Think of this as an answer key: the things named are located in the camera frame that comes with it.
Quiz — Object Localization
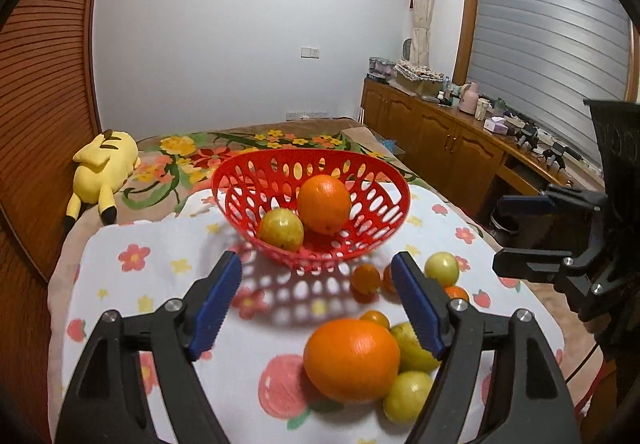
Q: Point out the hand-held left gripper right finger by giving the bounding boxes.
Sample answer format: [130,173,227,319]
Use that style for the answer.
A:
[391,251,583,444]

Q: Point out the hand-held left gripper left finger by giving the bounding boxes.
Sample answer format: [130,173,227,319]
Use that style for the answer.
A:
[54,250,244,444]

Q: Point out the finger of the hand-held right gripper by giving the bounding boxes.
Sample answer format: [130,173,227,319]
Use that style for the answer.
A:
[497,184,608,226]
[492,227,610,317]

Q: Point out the oblong yellow-green fruit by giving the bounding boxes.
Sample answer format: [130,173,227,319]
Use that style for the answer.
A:
[389,322,441,373]

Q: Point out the round green fruit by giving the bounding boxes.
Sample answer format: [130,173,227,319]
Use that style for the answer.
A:
[424,251,460,286]

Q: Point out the large orange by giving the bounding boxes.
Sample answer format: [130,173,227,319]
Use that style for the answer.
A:
[303,318,401,403]

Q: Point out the red perforated plastic basket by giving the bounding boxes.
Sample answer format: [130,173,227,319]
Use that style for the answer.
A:
[211,148,412,273]

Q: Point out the white fruit-print cloth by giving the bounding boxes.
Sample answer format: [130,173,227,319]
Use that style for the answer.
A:
[47,181,566,444]

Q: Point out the round yellow-green fruit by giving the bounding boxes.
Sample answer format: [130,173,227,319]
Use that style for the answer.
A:
[258,209,305,253]
[383,370,435,424]

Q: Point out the wooden sideboard cabinet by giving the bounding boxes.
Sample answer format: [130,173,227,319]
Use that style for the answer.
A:
[360,76,606,226]

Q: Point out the pink kettle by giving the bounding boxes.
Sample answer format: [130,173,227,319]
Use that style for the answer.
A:
[458,81,482,115]

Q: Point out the grey window blind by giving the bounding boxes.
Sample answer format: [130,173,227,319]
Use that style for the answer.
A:
[467,0,632,166]

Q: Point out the medium orange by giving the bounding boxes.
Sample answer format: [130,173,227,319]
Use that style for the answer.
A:
[297,175,352,235]

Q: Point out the floral blanket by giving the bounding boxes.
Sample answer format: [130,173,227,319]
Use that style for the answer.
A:
[115,125,417,225]

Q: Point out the box with patterned cloth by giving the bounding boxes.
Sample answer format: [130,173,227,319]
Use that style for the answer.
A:
[394,59,441,96]

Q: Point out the brown cardboard box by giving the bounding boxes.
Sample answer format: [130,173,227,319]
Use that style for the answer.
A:
[342,123,409,160]

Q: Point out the yellow plush toy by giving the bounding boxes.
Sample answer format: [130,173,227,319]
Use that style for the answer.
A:
[63,129,142,233]

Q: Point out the stacked clear storage boxes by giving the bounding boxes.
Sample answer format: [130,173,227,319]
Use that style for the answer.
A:
[367,56,399,83]

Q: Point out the beige curtain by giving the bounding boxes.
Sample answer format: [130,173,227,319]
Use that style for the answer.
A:
[409,0,440,86]

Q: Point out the wooden louvred wardrobe door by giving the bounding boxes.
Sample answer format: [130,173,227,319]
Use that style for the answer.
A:
[0,0,114,283]

